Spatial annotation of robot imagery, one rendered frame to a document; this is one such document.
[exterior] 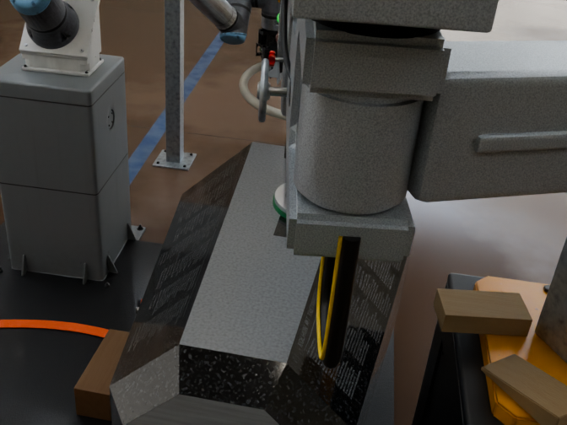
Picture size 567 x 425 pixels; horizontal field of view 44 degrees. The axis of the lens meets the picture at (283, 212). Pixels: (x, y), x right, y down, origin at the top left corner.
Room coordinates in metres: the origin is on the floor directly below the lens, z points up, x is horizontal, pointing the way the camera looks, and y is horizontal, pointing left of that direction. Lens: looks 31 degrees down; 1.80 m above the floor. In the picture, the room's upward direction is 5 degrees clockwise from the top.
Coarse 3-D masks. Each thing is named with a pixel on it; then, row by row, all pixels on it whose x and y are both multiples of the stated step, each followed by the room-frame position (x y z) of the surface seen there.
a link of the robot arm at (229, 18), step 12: (192, 0) 2.24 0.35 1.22; (204, 0) 2.25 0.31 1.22; (216, 0) 2.29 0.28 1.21; (204, 12) 2.29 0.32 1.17; (216, 12) 2.30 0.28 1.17; (228, 12) 2.33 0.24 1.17; (240, 12) 2.42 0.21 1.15; (216, 24) 2.34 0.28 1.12; (228, 24) 2.35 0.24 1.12; (240, 24) 2.38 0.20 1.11; (228, 36) 2.36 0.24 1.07; (240, 36) 2.36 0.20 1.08
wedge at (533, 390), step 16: (496, 368) 1.13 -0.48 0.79; (512, 368) 1.13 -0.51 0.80; (528, 368) 1.13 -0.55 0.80; (496, 384) 1.09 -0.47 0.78; (512, 384) 1.07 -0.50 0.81; (528, 384) 1.07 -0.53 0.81; (544, 384) 1.07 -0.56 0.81; (560, 384) 1.07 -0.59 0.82; (528, 400) 1.02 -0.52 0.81; (544, 400) 1.02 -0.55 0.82; (560, 400) 1.02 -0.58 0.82; (544, 416) 0.99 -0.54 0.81; (560, 416) 0.97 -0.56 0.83
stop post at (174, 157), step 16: (176, 0) 3.44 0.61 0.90; (176, 16) 3.44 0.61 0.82; (176, 32) 3.44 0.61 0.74; (176, 48) 3.44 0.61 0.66; (176, 64) 3.44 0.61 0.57; (176, 80) 3.44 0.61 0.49; (176, 96) 3.44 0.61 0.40; (176, 112) 3.44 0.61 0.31; (176, 128) 3.44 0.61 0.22; (176, 144) 3.44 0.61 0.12; (160, 160) 3.44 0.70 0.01; (176, 160) 3.44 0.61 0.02; (192, 160) 3.48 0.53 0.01
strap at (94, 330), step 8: (0, 320) 2.01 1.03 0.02; (8, 320) 2.01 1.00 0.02; (16, 320) 2.02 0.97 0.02; (24, 320) 2.02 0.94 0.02; (32, 320) 2.02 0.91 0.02; (40, 320) 2.03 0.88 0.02; (48, 320) 2.03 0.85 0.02; (40, 328) 1.99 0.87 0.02; (48, 328) 1.99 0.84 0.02; (56, 328) 1.99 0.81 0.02; (64, 328) 2.00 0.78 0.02; (72, 328) 2.00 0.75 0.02; (80, 328) 2.01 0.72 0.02; (88, 328) 2.01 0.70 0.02; (96, 328) 2.01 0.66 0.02; (104, 336) 1.97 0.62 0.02
